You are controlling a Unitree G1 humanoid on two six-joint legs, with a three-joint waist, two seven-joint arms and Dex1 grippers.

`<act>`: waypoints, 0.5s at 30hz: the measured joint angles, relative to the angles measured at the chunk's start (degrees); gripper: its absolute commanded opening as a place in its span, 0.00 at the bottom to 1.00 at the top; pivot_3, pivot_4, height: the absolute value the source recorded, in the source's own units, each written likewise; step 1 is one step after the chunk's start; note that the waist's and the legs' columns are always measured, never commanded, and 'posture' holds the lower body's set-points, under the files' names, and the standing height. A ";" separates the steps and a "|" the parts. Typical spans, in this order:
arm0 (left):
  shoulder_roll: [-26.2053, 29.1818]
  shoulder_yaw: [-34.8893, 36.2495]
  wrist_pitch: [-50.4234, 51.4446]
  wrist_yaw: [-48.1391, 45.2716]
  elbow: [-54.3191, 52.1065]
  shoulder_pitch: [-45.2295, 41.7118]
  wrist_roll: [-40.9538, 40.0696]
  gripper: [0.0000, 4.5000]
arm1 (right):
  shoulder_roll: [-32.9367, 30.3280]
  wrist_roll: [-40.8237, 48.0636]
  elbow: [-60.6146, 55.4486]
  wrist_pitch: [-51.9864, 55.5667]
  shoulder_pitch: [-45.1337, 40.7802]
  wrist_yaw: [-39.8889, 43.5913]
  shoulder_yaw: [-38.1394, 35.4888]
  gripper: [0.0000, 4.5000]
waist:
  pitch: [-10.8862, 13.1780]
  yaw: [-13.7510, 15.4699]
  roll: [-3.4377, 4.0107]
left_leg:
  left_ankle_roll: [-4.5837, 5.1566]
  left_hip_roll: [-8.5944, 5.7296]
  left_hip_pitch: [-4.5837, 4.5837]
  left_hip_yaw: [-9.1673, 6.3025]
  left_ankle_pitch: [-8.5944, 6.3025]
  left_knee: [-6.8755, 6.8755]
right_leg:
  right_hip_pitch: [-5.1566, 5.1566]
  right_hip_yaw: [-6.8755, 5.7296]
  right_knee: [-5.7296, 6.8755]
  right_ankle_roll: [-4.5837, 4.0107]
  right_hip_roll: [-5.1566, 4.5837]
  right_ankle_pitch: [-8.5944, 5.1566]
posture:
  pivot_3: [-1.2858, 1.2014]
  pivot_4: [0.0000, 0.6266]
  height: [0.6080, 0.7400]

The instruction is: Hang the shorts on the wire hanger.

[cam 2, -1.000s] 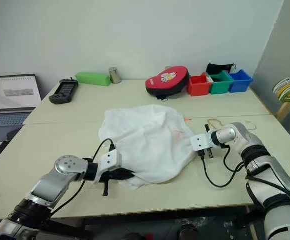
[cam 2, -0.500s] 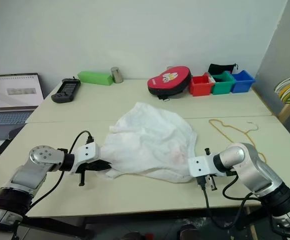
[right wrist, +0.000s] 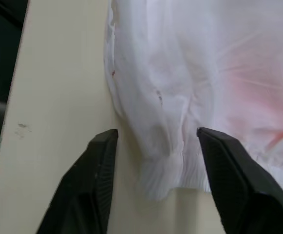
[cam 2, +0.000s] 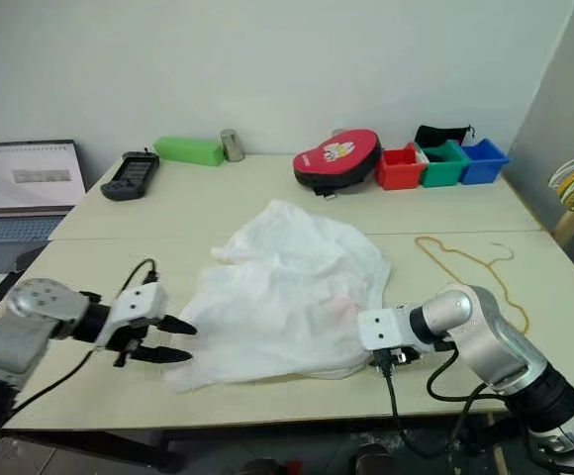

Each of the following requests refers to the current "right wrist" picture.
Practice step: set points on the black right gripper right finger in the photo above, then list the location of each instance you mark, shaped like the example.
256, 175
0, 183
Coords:
239, 190

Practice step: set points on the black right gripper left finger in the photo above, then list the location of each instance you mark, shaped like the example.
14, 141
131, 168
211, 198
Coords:
83, 185

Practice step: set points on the white shorts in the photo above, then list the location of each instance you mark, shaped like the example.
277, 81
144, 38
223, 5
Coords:
195, 73

